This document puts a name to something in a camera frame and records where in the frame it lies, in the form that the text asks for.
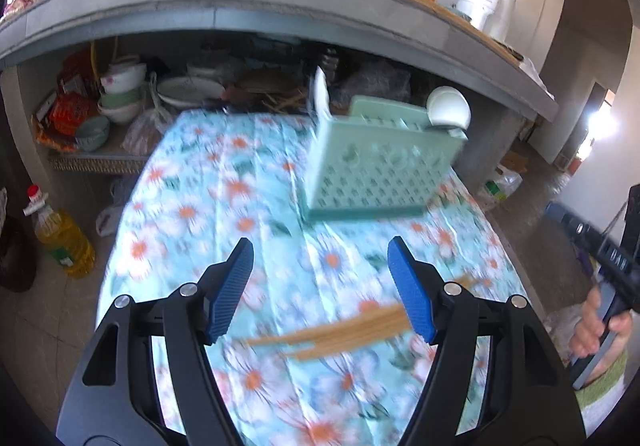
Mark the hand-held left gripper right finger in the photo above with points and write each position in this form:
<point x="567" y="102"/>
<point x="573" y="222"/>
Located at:
<point x="410" y="291"/>

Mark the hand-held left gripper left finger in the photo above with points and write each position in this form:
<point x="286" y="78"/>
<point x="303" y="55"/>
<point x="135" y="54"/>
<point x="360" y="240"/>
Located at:
<point x="232" y="286"/>

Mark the bundle of wooden chopsticks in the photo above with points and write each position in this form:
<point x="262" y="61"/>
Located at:
<point x="350" y="331"/>

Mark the green perforated utensil holder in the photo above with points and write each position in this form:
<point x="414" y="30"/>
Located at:
<point x="370" y="175"/>

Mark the white ceramic spoon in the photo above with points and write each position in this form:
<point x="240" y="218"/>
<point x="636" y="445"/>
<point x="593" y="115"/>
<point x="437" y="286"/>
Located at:
<point x="320" y="93"/>
<point x="447" y="108"/>

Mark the person's right hand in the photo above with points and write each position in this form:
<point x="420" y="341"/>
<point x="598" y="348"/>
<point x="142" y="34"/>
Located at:
<point x="586" y="331"/>

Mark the floral light blue blanket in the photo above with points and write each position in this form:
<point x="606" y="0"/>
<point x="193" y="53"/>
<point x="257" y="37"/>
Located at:
<point x="225" y="206"/>

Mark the white and green plastic bag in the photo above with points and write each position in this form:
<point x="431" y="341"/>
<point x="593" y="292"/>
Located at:
<point x="500" y="186"/>

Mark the yellow cooking oil bottle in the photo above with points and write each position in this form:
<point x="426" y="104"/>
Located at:
<point x="65" y="246"/>

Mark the clear plastic bag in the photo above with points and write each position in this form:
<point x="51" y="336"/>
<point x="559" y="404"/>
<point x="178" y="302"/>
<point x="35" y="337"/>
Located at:
<point x="145" y="133"/>

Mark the metal shelf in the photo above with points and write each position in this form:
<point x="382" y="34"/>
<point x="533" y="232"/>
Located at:
<point x="90" y="163"/>

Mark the white plate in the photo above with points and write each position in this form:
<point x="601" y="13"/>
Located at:
<point x="190" y="90"/>

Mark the small blue-green bowl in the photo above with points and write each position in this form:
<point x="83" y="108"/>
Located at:
<point x="92" y="133"/>

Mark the light green bowl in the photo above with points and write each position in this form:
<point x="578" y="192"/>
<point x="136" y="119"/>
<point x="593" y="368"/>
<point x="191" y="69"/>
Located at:
<point x="120" y="98"/>

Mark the black trash bin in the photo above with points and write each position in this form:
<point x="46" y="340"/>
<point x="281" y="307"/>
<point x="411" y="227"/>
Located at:
<point x="15" y="256"/>

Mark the white bowl with pink pattern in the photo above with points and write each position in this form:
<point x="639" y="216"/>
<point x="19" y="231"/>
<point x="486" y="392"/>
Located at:
<point x="122" y="79"/>

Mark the red snack packets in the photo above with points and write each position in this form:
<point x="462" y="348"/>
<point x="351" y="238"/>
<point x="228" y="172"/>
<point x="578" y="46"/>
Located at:
<point x="67" y="113"/>

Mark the white kitchen appliance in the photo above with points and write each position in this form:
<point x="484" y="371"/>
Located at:
<point x="477" y="0"/>

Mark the pink snack packet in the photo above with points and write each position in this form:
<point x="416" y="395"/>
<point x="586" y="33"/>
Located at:
<point x="20" y="1"/>

